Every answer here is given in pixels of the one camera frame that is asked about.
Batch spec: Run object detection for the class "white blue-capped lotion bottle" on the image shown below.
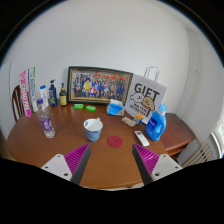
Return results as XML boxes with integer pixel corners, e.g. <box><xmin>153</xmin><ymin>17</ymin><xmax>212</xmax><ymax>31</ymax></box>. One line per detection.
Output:
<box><xmin>39</xmin><ymin>85</ymin><xmax>50</xmax><ymax>108</ymax></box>

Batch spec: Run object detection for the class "blue tissue pack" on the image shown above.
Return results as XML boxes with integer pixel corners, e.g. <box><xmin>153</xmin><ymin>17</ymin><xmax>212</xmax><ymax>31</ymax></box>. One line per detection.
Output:
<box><xmin>106</xmin><ymin>98</ymin><xmax>125</xmax><ymax>117</ymax></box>

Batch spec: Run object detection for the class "pink shuttlecock tube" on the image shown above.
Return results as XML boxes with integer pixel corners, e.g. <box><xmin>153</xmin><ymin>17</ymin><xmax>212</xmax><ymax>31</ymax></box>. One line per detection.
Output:
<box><xmin>18</xmin><ymin>69</ymin><xmax>33</xmax><ymax>118</ymax></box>

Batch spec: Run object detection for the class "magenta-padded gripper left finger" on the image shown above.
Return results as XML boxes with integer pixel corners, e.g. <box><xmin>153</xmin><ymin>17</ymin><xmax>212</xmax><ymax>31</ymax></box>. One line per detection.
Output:
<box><xmin>40</xmin><ymin>143</ymin><xmax>92</xmax><ymax>186</ymax></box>

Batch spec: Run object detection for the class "clear purple-capped water bottle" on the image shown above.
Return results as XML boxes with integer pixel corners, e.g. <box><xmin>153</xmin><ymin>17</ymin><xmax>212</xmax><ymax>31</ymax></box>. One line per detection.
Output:
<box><xmin>36</xmin><ymin>98</ymin><xmax>56</xmax><ymax>139</ymax></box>

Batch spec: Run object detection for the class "patterned snack packet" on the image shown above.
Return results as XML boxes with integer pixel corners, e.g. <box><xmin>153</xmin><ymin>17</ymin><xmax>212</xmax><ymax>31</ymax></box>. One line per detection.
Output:
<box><xmin>121</xmin><ymin>116</ymin><xmax>138</xmax><ymax>128</ymax></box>

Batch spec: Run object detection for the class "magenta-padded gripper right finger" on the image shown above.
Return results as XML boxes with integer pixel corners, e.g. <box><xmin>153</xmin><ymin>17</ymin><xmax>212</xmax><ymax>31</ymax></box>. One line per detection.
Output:
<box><xmin>132</xmin><ymin>143</ymin><xmax>184</xmax><ymax>186</ymax></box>

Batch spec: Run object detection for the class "framed group photo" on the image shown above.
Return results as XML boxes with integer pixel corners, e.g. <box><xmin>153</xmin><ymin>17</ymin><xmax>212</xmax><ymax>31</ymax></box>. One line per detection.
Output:
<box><xmin>67</xmin><ymin>65</ymin><xmax>134</xmax><ymax>106</ymax></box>

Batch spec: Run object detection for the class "white paper gift bag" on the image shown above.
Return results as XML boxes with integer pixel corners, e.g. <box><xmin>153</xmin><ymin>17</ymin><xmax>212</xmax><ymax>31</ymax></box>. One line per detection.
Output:
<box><xmin>124</xmin><ymin>65</ymin><xmax>168</xmax><ymax>125</ymax></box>

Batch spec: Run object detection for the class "blue detergent bottle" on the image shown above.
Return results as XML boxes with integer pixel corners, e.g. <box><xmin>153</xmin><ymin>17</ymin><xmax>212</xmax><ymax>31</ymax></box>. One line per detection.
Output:
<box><xmin>144</xmin><ymin>103</ymin><xmax>168</xmax><ymax>142</ymax></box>

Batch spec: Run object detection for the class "blue painted ceramic mug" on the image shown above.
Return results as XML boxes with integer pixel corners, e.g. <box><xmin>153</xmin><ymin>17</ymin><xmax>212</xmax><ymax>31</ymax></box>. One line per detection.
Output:
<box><xmin>83</xmin><ymin>117</ymin><xmax>104</xmax><ymax>144</ymax></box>

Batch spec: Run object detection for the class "amber pump bottle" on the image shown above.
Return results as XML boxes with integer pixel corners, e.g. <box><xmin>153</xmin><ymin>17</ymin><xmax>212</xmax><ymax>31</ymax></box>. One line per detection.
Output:
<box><xmin>59</xmin><ymin>82</ymin><xmax>68</xmax><ymax>107</ymax></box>

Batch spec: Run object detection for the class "colourful puzzle cube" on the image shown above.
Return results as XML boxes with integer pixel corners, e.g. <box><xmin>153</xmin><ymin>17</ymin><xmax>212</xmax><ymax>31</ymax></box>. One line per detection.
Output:
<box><xmin>133</xmin><ymin>113</ymin><xmax>144</xmax><ymax>125</ymax></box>

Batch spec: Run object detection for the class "round red coaster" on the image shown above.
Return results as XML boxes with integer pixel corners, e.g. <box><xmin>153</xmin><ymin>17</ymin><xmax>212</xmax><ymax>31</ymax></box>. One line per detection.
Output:
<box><xmin>107</xmin><ymin>135</ymin><xmax>124</xmax><ymax>149</ymax></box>

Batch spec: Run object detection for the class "white radiator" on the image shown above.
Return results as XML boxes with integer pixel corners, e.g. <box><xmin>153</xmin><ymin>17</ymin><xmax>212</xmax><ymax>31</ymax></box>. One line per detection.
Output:
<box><xmin>181</xmin><ymin>142</ymin><xmax>214</xmax><ymax>168</ymax></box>

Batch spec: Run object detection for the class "white remote control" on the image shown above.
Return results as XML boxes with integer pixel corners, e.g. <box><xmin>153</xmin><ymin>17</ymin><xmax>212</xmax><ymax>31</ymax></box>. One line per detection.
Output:
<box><xmin>134</xmin><ymin>130</ymin><xmax>151</xmax><ymax>147</ymax></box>

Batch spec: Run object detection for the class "white flat board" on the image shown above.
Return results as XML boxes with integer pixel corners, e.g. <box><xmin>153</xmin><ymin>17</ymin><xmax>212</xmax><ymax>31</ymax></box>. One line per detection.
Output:
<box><xmin>0</xmin><ymin>60</ymin><xmax>13</xmax><ymax>133</ymax></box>

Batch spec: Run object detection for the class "green white shuttlecock tube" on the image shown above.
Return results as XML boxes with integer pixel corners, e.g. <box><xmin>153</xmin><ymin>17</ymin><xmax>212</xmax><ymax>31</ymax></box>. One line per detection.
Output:
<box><xmin>27</xmin><ymin>66</ymin><xmax>40</xmax><ymax>113</ymax></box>

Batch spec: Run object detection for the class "dark blue pump bottle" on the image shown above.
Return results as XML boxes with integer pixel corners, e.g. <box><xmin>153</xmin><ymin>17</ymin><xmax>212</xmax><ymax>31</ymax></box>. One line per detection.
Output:
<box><xmin>48</xmin><ymin>79</ymin><xmax>58</xmax><ymax>107</ymax></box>

